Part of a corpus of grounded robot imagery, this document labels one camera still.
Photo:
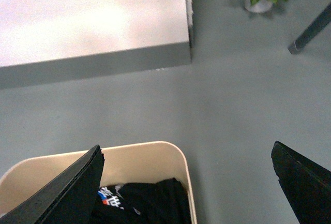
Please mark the black printed t-shirt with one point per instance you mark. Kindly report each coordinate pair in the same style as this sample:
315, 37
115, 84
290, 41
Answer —
161, 202

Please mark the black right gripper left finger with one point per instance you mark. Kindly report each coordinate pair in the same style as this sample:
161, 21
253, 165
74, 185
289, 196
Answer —
52, 189

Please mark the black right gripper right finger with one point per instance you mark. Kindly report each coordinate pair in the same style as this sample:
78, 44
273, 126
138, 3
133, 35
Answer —
305, 184

